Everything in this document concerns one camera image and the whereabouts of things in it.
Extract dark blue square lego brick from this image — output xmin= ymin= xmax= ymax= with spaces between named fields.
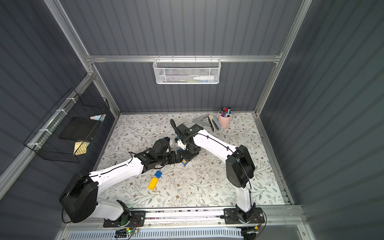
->
xmin=155 ymin=171 xmax=162 ymax=179

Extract long yellow lego brick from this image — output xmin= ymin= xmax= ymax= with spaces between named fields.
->
xmin=148 ymin=177 xmax=159 ymax=190

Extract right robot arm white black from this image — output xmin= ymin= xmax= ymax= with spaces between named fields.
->
xmin=170 ymin=119 xmax=256 ymax=215

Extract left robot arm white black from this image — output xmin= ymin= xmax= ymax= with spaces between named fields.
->
xmin=59 ymin=138 xmax=183 ymax=226

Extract grey triangle ruler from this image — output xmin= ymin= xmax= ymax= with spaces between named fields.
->
xmin=193 ymin=114 xmax=210 ymax=127

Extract floral table mat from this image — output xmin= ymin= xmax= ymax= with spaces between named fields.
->
xmin=96 ymin=113 xmax=286 ymax=208

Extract pink pen cup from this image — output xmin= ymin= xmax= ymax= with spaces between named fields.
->
xmin=218 ymin=113 xmax=232 ymax=129

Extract white bottle in basket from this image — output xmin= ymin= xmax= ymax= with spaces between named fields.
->
xmin=193 ymin=76 xmax=215 ymax=82

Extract pastel sticky notes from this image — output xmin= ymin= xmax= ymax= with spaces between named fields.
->
xmin=90 ymin=114 xmax=106 ymax=122

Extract yellow sticky notes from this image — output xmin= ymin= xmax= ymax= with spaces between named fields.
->
xmin=74 ymin=142 xmax=90 ymax=156

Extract black notebook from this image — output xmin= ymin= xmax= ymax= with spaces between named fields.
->
xmin=59 ymin=117 xmax=102 ymax=142

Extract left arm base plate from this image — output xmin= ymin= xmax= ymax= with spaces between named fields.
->
xmin=103 ymin=211 xmax=146 ymax=228

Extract white wire mesh basket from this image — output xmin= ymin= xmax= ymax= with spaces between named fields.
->
xmin=153 ymin=60 xmax=222 ymax=85

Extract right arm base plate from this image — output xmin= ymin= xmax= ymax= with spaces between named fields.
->
xmin=221 ymin=208 xmax=266 ymax=225

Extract black wire basket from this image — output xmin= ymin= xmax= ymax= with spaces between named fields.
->
xmin=24 ymin=92 xmax=114 ymax=163

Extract aluminium front rail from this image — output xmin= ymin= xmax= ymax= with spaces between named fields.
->
xmin=68 ymin=205 xmax=308 ymax=230

